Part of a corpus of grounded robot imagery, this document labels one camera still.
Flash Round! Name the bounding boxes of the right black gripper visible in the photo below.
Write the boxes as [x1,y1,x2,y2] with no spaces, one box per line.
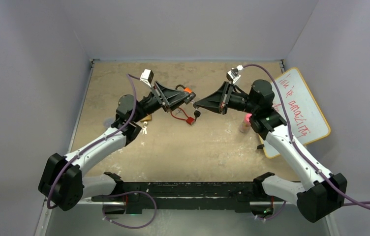
[196,82,257,116]

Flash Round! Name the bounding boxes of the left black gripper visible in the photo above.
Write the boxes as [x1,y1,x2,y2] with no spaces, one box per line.
[133,83,191,124]

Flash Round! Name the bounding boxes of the orange black padlock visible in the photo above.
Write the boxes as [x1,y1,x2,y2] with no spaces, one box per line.
[175,84,196,101]

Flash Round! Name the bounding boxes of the black head keys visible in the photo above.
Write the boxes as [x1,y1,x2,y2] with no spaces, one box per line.
[192,101,201,120]

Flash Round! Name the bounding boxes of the silver keys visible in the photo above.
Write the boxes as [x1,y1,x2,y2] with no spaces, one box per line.
[142,121,148,135]

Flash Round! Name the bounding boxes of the brass padlock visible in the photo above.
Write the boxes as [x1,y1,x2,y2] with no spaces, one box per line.
[140,115,152,122]

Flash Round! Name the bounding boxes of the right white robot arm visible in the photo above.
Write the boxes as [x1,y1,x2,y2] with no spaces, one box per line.
[193,80,347,223]

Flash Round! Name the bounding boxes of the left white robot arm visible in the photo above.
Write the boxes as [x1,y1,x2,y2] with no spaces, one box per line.
[38,82,196,211]

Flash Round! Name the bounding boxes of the pink cap bottle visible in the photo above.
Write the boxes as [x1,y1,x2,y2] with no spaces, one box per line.
[239,114,251,133]

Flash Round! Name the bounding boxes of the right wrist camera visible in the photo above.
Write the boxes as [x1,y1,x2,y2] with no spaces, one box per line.
[226,65,244,86]

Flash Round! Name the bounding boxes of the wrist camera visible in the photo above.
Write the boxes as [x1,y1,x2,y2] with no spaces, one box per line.
[140,69,154,88]
[226,65,244,86]

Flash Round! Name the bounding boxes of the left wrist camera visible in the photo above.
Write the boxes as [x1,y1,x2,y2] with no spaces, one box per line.
[140,69,154,88]

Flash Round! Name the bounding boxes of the red cable lock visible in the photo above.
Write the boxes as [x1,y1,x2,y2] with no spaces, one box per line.
[170,107,196,125]

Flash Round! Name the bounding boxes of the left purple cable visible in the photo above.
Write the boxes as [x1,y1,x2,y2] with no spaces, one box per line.
[46,73,157,229]

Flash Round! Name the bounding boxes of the purple cable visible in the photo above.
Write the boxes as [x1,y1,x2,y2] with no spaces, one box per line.
[242,63,370,222]
[46,73,157,229]

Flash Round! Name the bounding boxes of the whiteboard with yellow frame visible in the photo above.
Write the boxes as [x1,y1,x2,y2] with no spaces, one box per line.
[271,67,331,145]

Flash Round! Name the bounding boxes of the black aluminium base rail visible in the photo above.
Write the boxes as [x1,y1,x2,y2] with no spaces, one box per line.
[43,181,332,216]

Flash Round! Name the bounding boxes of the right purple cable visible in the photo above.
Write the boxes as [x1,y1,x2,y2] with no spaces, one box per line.
[242,63,370,222]

